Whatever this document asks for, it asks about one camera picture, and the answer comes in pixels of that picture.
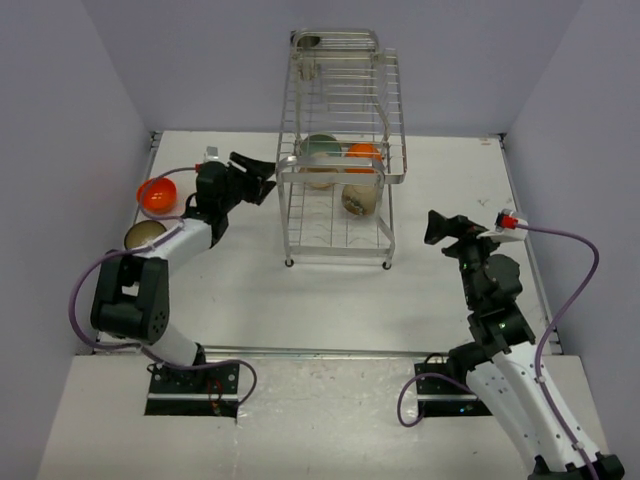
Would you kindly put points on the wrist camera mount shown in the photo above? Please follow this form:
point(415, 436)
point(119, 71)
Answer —
point(510, 226)
point(211, 155)

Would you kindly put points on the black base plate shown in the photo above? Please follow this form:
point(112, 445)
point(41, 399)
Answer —
point(437, 398)
point(205, 393)

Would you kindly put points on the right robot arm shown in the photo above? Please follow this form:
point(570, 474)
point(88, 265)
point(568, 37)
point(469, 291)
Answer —
point(503, 364)

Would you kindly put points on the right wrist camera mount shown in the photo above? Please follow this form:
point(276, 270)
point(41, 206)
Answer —
point(510, 226)

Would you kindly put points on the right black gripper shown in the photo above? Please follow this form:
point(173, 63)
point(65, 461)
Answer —
point(456, 227)

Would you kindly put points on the metal two-tier dish rack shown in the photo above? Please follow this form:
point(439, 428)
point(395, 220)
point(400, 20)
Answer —
point(357, 98)

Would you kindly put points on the orange bowl on table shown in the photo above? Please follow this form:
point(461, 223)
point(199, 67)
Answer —
point(157, 196)

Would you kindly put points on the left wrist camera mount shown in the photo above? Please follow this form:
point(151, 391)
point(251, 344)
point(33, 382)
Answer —
point(211, 155)

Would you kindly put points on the metal utensil cup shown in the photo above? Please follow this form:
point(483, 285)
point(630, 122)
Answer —
point(307, 66)

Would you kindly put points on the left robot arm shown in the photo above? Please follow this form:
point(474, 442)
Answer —
point(132, 295)

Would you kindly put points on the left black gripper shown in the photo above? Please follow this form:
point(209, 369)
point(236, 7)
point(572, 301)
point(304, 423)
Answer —
point(258, 189)

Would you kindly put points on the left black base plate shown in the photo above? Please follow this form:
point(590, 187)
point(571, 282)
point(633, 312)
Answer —
point(205, 393)

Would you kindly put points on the orange bowl in rack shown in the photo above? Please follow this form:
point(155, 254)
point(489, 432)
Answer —
point(364, 151)

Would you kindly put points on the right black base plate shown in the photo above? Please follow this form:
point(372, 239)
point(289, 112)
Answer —
point(437, 398)

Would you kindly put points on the green bowl in rack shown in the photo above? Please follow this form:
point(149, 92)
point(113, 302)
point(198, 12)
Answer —
point(320, 142)

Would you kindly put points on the cream beige bowl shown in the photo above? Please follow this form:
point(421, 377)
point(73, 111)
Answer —
point(314, 183)

